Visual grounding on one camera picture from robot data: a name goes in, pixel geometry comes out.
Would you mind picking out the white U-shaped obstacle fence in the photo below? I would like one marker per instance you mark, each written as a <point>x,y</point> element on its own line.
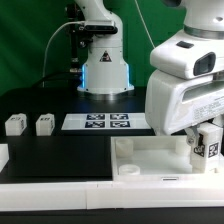
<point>109,194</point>

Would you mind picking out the white square tabletop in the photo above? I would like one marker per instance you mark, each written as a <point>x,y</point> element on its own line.
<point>152,158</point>

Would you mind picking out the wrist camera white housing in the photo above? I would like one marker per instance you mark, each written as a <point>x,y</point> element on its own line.
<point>188,57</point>

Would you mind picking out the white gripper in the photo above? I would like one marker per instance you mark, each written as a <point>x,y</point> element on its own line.
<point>173,104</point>

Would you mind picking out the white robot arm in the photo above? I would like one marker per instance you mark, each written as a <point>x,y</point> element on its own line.
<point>105,72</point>

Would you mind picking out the white tag base sheet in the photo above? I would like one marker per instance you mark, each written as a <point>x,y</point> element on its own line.
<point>105,121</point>

